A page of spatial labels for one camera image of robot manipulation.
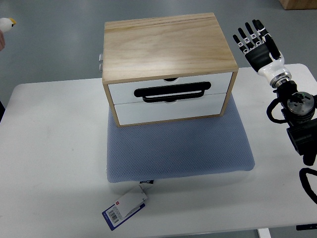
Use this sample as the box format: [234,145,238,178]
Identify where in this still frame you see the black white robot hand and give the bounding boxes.
[233,19,292,88]

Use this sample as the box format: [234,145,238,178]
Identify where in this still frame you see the white drawer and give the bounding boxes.
[115,94,226,125]
[108,72,232,104]

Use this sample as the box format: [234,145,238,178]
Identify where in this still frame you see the wooden drawer cabinet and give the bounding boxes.
[102,13,238,126]

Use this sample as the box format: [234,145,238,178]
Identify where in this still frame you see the cardboard box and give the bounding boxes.
[279,0,317,10]

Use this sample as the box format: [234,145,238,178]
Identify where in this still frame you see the blue mesh cushion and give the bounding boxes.
[106,98,255,183]

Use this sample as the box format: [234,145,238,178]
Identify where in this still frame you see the silver cabinet hinge clips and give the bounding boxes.
[99,54,103,73]

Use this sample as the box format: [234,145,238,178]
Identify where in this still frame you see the black table control panel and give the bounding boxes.
[296,224,317,231]

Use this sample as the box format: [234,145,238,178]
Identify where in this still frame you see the white blue paper tag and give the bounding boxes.
[102,185,148,231]

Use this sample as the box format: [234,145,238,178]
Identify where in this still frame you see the white plush toy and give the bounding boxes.
[0,17,16,33]

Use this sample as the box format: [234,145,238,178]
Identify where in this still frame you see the person's skin at edge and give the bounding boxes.
[0,31,5,51]

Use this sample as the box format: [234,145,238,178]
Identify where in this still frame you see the black cable loop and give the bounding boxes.
[299,168,317,209]

